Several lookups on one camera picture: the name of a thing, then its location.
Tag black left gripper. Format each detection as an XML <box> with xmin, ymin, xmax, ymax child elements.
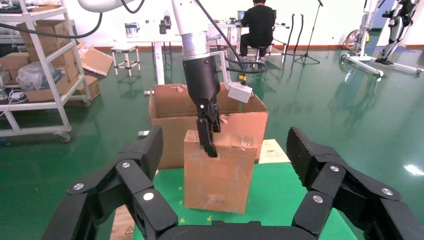
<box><xmin>182</xmin><ymin>55</ymin><xmax>222</xmax><ymax>159</ymax></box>

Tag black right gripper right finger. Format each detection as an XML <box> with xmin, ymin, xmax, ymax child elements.
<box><xmin>286</xmin><ymin>126</ymin><xmax>424</xmax><ymax>240</ymax></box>

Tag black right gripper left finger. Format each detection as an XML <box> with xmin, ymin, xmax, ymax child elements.
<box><xmin>41</xmin><ymin>125</ymin><xmax>178</xmax><ymax>240</ymax></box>

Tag small taped cardboard box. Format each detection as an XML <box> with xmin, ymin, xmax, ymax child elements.
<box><xmin>183</xmin><ymin>129</ymin><xmax>258</xmax><ymax>215</ymax></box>

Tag large open cardboard carton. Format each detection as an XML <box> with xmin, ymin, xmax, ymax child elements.
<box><xmin>148</xmin><ymin>83</ymin><xmax>270</xmax><ymax>170</ymax></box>

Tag printed cardboard box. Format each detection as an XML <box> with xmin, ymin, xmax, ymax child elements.
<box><xmin>64</xmin><ymin>75</ymin><xmax>102</xmax><ymax>108</ymax></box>

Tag flat wide cardboard box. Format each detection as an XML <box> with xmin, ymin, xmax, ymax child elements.
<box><xmin>24</xmin><ymin>66</ymin><xmax>71</xmax><ymax>103</ymax></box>

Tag flattened cardboard sheet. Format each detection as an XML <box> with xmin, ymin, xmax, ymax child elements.
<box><xmin>76</xmin><ymin>43</ymin><xmax>114</xmax><ymax>78</ymax></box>

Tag small brown cardboard box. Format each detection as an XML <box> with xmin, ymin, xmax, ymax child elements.
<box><xmin>0</xmin><ymin>52</ymin><xmax>31</xmax><ymax>71</ymax></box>

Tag stacked cardboard box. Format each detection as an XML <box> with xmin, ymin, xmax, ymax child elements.
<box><xmin>16</xmin><ymin>19</ymin><xmax>78</xmax><ymax>66</ymax></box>

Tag green table cloth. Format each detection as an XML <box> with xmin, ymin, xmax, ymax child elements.
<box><xmin>132</xmin><ymin>161</ymin><xmax>359</xmax><ymax>240</ymax></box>

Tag white work table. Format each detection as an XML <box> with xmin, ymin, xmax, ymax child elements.
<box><xmin>112</xmin><ymin>20</ymin><xmax>290</xmax><ymax>86</ymax></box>

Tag chrome wheeled stool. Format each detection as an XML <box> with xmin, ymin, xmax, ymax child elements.
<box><xmin>245</xmin><ymin>45</ymin><xmax>271</xmax><ymax>66</ymax></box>

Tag seated person in black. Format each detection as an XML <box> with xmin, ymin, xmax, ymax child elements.
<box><xmin>239</xmin><ymin>0</ymin><xmax>277</xmax><ymax>63</ymax></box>

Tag small white stool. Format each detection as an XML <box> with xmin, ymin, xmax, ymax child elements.
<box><xmin>110</xmin><ymin>45</ymin><xmax>142</xmax><ymax>78</ymax></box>

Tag white shelf rack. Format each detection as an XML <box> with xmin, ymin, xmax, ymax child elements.
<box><xmin>0</xmin><ymin>0</ymin><xmax>92</xmax><ymax>144</ymax></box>

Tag black tripod stand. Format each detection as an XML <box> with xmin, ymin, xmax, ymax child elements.
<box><xmin>294</xmin><ymin>0</ymin><xmax>324</xmax><ymax>66</ymax></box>

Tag metal pot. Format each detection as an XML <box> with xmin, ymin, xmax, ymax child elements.
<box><xmin>124</xmin><ymin>22</ymin><xmax>141</xmax><ymax>38</ymax></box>

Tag black pole stand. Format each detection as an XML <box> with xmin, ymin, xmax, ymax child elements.
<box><xmin>284</xmin><ymin>12</ymin><xmax>305</xmax><ymax>57</ymax></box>

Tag clear plastic bag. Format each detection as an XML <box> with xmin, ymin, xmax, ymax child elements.
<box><xmin>15</xmin><ymin>61</ymin><xmax>57</xmax><ymax>92</ymax></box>

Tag hanging humanoid robot legs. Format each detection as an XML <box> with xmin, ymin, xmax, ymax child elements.
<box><xmin>375</xmin><ymin>0</ymin><xmax>419</xmax><ymax>66</ymax></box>

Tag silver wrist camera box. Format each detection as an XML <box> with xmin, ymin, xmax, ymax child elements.
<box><xmin>207</xmin><ymin>49</ymin><xmax>254</xmax><ymax>104</ymax></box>

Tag black camera cable yellow tag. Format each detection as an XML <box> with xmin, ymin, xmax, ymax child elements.
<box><xmin>193</xmin><ymin>0</ymin><xmax>269</xmax><ymax>84</ymax></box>

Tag white support stand frame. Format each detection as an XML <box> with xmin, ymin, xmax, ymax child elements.
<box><xmin>341</xmin><ymin>0</ymin><xmax>424</xmax><ymax>76</ymax></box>

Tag thick black hanging cable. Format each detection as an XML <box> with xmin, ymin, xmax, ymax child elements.
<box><xmin>0</xmin><ymin>11</ymin><xmax>104</xmax><ymax>40</ymax></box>

